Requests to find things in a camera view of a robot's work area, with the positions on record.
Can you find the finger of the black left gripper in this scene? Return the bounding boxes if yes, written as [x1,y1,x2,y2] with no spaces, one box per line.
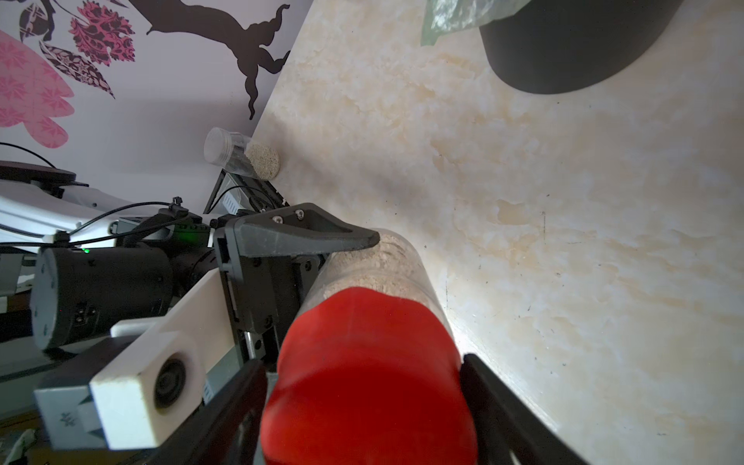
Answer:
[223,203,380,259]

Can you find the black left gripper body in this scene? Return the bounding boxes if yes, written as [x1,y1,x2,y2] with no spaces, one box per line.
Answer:
[217,222,323,371]

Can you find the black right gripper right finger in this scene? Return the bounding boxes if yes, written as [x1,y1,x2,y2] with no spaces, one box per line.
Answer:
[460,354,586,465]

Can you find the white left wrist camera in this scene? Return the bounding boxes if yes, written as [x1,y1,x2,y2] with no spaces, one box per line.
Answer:
[34,318,234,451]

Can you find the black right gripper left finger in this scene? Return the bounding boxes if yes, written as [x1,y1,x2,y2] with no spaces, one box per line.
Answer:
[147,360,269,464]

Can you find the clear plastic bin liner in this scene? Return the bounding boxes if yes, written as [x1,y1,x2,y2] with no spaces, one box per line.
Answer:
[420,0,531,46]

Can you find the clear jar by left wall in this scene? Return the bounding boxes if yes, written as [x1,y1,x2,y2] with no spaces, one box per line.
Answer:
[203,127,280,180]

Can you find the oatmeal jar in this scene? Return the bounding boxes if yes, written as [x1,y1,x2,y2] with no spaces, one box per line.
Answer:
[300,229,453,333]

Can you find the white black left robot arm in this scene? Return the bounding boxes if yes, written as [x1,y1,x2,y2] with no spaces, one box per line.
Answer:
[1,161,380,363]

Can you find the black trash bin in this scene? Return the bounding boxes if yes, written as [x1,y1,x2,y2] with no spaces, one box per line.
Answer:
[480,0,682,95]

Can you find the red jar lid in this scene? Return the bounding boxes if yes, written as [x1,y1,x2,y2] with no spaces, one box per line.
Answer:
[261,287,478,464]

